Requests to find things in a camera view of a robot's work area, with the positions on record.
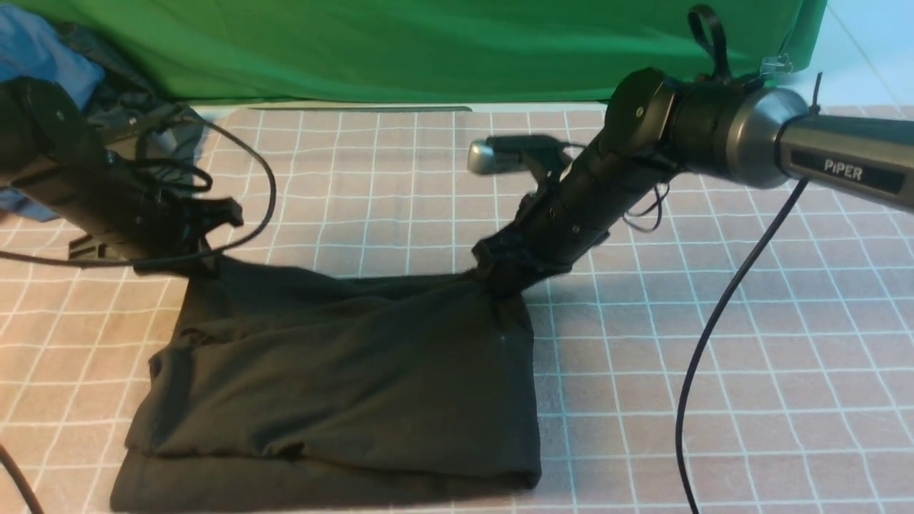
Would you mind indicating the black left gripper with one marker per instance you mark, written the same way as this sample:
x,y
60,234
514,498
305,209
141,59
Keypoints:
x,y
164,235

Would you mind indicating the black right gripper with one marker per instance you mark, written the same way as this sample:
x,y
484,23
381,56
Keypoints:
x,y
513,259

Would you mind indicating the dark gray long-sleeve shirt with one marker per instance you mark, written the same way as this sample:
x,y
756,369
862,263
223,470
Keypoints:
x,y
283,389

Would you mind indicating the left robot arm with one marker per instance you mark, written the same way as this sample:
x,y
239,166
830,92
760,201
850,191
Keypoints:
x,y
63,164

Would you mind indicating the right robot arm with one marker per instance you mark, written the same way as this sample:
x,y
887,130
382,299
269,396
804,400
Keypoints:
x,y
656,128

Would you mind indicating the crumpled dark gray garment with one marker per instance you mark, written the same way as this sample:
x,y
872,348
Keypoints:
x,y
124,88

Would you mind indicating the green backdrop cloth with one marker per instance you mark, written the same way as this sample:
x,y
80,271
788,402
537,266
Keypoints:
x,y
439,52

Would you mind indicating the blue cloth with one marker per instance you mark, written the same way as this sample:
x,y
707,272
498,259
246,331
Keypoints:
x,y
31,47

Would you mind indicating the pink checkered table mat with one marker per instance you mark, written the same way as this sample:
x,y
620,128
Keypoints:
x,y
802,402

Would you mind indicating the silver binder clip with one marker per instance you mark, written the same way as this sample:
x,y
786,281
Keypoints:
x,y
773,66

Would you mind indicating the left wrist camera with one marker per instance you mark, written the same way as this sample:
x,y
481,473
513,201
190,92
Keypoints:
x,y
173,130

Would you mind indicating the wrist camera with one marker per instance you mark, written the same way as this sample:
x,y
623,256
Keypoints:
x,y
544,157
173,130

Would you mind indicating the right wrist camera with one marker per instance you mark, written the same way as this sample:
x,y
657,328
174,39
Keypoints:
x,y
544,157

